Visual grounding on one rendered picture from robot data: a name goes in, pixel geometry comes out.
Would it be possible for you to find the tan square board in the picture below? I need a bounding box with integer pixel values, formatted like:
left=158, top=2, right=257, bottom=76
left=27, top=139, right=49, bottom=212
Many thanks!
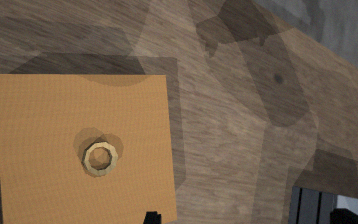
left=0, top=74, right=177, bottom=224

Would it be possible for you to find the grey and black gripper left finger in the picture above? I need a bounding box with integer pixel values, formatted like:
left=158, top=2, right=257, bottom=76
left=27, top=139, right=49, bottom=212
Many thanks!
left=143, top=211, right=162, bottom=224

